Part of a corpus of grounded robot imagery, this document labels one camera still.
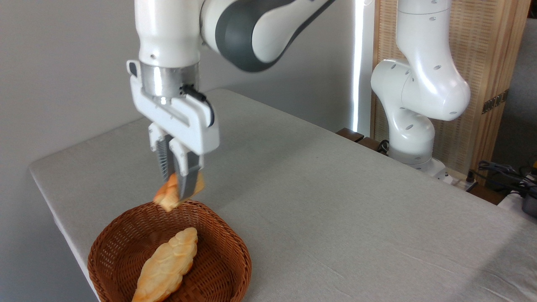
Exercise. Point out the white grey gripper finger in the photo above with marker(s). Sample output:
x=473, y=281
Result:
x=162, y=155
x=188, y=176

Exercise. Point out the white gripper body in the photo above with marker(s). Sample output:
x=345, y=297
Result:
x=197, y=130

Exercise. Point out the orange muffin-shaped bread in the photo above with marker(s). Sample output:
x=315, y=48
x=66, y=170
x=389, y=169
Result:
x=168, y=195

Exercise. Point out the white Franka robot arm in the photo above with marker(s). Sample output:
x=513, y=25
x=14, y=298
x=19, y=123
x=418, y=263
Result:
x=423, y=84

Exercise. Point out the long braided bread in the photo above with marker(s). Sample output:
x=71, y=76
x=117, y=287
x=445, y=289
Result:
x=165, y=264

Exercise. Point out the brown wicker basket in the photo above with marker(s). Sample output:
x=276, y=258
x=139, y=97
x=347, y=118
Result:
x=218, y=260

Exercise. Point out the dark wooden block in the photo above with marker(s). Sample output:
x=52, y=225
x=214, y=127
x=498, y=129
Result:
x=350, y=134
x=371, y=144

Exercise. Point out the white power strip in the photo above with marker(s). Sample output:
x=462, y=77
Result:
x=461, y=182

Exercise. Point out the wooden slatted screen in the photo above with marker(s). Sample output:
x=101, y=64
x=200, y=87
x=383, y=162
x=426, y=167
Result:
x=486, y=50

